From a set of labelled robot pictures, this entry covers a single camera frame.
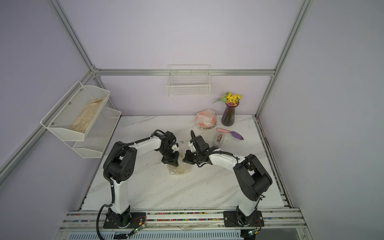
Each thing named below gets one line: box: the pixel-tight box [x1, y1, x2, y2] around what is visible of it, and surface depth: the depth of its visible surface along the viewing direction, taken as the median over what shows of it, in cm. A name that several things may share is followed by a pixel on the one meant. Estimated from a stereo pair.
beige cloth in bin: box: [70, 97, 106, 134], surface depth 81 cm
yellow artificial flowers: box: [211, 91, 242, 106], surface depth 100 cm
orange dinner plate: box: [195, 111, 217, 130], surface depth 113 cm
